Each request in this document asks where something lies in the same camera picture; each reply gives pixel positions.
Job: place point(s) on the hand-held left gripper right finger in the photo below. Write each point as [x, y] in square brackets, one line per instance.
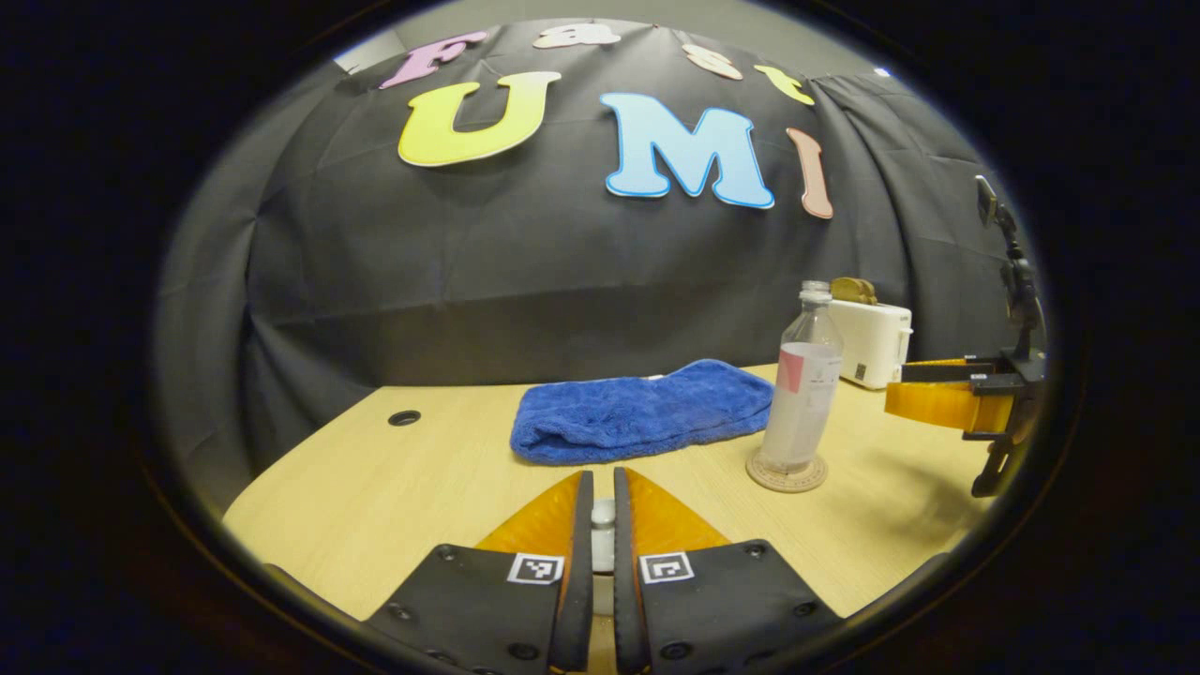
[626, 600]

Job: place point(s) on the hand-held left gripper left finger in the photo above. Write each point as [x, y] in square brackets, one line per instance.
[583, 581]

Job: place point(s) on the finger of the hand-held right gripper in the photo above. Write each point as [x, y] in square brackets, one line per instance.
[937, 403]
[937, 371]

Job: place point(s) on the clear plastic water bottle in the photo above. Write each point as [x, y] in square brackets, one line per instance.
[802, 403]

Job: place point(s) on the round wooden coaster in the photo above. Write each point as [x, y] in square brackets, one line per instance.
[787, 480]

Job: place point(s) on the white toaster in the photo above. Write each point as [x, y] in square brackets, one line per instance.
[877, 342]

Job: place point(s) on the brown toast slice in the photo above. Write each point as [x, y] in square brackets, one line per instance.
[855, 291]

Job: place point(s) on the blue towel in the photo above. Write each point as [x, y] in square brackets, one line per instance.
[637, 412]

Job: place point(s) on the black backdrop cloth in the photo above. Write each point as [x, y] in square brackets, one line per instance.
[422, 281]

